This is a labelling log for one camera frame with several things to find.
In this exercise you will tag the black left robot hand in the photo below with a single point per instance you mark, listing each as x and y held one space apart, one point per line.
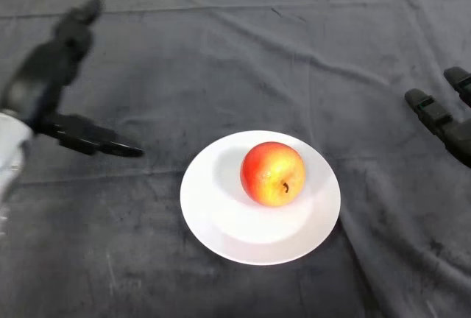
51 71

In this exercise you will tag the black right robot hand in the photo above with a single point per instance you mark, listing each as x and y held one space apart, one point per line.
456 134

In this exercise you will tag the red yellow apple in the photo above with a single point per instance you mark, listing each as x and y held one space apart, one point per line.
272 174

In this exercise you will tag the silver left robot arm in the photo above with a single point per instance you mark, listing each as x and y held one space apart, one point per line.
9 148

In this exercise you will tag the white round plate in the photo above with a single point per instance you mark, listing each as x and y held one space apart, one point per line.
257 229

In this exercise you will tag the black cloth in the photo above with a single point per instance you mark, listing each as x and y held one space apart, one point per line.
235 56

